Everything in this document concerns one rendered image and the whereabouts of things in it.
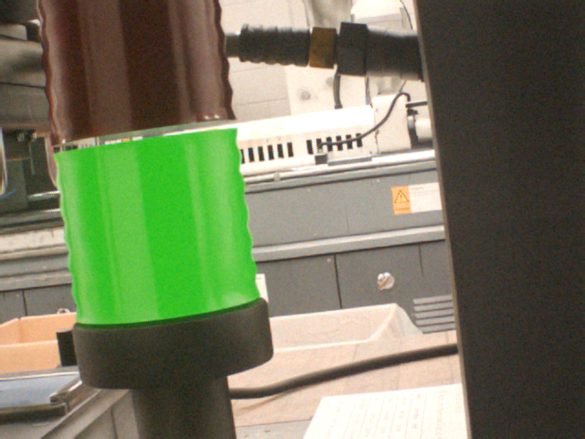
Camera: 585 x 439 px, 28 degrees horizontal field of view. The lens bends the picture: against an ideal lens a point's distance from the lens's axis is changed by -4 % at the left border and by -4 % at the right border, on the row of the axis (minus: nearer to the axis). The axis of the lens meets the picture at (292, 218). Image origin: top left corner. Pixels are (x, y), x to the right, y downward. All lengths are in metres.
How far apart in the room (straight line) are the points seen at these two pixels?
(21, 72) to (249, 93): 6.50
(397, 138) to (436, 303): 0.72
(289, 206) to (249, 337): 4.77
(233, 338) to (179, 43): 0.06
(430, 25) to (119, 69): 0.21
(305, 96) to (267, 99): 1.40
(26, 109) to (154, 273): 0.27
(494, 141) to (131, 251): 0.22
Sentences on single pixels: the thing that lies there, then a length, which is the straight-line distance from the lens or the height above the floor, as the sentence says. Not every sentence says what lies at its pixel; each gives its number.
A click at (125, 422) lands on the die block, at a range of 0.57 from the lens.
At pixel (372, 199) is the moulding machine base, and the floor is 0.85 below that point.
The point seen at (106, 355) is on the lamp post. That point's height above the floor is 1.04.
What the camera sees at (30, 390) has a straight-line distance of 0.54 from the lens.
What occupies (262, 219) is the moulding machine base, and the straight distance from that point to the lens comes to 5.02.
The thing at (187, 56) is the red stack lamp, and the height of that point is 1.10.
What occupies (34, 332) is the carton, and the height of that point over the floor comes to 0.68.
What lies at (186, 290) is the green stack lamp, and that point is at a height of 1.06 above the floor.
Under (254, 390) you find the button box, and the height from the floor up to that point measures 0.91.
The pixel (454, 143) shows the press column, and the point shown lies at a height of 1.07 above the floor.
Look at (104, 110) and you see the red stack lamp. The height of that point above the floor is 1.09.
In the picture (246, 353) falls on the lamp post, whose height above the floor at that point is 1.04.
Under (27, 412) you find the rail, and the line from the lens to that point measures 0.50.
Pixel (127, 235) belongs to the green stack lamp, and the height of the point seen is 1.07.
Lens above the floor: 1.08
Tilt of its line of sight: 3 degrees down
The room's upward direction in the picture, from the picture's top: 8 degrees counter-clockwise
